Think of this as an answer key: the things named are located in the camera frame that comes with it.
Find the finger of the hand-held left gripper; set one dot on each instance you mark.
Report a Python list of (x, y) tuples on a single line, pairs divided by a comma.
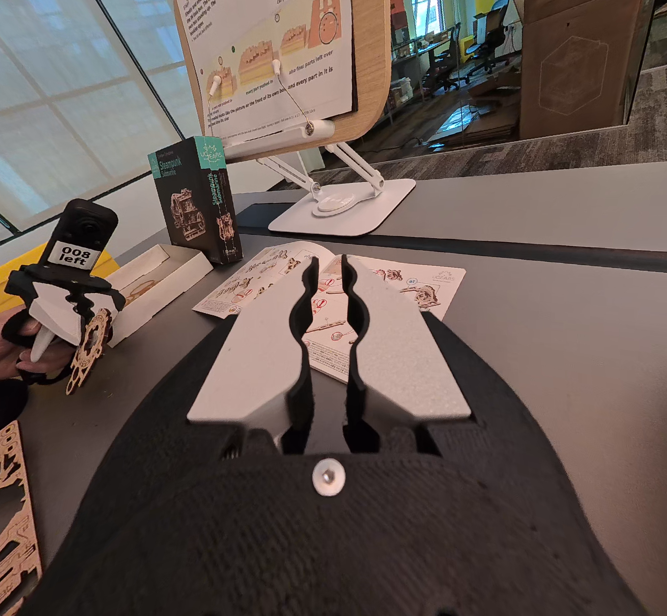
[(57, 313)]

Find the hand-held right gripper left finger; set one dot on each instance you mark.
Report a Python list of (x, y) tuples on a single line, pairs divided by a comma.
[(245, 366)]

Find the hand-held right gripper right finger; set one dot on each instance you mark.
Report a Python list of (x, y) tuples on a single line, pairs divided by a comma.
[(411, 366)]

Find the black model kit box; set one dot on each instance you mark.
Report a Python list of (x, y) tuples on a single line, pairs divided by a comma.
[(193, 204)]

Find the laser-cut wooden parts sheet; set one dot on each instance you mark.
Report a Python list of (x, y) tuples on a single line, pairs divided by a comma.
[(18, 522)]

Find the person's left hand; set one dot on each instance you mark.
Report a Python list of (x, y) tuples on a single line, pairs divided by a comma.
[(13, 353)]

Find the illustrated instruction booklet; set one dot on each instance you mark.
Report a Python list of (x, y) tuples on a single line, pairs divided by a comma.
[(417, 287)]

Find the wooden sheet in tray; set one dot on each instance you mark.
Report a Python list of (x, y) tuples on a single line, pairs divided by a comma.
[(146, 282)]

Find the white cardboard box tray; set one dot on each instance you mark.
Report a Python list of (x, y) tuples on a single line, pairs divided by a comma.
[(182, 272)]

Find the flattened cardboard pile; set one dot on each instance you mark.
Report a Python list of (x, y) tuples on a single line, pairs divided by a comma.
[(479, 115)]

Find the printed instruction sheet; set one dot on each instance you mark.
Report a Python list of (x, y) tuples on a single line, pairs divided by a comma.
[(260, 1)]

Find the black office chair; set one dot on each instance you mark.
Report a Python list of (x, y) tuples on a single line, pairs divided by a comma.
[(490, 27), (445, 58)]

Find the white wooden book stand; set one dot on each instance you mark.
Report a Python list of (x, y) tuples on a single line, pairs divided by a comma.
[(372, 53)]

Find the large brown cardboard box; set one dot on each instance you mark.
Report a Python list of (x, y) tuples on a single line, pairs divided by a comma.
[(573, 53)]

